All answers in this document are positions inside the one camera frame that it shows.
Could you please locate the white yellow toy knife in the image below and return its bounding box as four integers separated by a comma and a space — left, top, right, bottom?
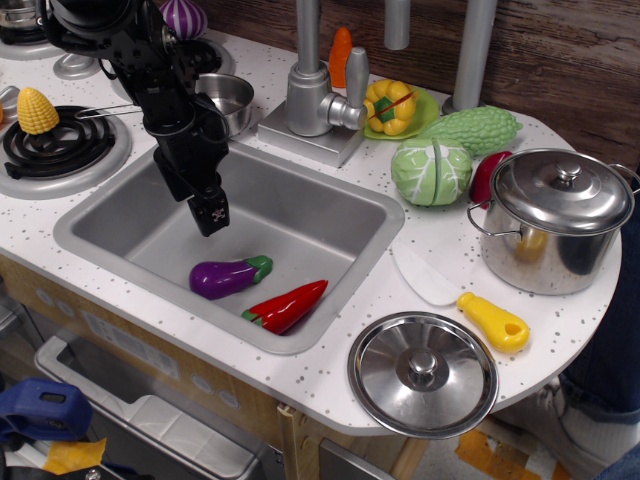
391, 240, 530, 353

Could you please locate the blue clamp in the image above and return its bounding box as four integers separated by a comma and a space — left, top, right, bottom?
1, 378, 93, 441

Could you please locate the white sneaker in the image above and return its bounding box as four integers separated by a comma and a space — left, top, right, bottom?
493, 379, 639, 479

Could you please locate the purple white toy onion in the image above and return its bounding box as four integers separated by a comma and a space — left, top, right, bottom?
160, 0, 208, 40

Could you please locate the loose steel pot lid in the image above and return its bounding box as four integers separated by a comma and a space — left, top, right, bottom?
347, 312, 499, 440

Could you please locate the grey toy sink basin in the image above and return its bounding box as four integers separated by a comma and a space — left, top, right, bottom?
54, 142, 404, 355

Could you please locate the dark red toy pepper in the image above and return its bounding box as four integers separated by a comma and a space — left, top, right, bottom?
469, 151, 512, 204

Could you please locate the grey vertical pole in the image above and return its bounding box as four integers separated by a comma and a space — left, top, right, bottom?
442, 0, 498, 115

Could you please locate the small steel pan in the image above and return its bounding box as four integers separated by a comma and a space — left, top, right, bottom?
74, 73, 256, 138

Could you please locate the purple toy eggplant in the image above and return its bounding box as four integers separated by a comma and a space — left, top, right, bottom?
189, 255, 273, 300

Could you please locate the green toy bitter gourd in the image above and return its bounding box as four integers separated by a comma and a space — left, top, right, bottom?
417, 106, 523, 157

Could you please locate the yellow toy corn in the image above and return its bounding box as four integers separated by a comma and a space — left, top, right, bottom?
17, 87, 60, 135

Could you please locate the silver oven door handle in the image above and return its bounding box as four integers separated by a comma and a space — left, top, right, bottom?
34, 337, 267, 479

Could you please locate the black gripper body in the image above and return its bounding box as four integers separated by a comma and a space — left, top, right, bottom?
142, 92, 229, 202

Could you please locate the yellow toy bell pepper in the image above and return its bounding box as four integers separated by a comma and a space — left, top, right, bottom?
364, 79, 417, 136

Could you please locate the green toy cabbage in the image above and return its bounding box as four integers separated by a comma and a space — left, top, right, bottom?
391, 138, 472, 207

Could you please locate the orange toy carrot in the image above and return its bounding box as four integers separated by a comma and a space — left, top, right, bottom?
328, 27, 353, 88

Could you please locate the red toy chili pepper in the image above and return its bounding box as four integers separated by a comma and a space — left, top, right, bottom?
241, 280, 328, 335

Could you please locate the black stove burner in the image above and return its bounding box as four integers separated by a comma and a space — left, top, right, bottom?
1, 106, 131, 200

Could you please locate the blue jeans leg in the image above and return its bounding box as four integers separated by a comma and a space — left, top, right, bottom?
558, 164, 640, 416

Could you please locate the grey hanging pole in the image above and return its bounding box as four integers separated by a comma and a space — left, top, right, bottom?
384, 0, 411, 51

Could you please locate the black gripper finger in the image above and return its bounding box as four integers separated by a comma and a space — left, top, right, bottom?
188, 190, 230, 237

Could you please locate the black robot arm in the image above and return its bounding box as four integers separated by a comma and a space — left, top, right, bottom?
36, 1, 230, 237

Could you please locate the light green plate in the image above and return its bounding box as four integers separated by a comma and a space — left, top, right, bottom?
364, 87, 440, 140

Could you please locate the silver toy faucet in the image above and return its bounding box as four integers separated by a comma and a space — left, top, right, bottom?
258, 1, 369, 168

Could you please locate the steel pot with lid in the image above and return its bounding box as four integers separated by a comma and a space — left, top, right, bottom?
467, 149, 639, 295

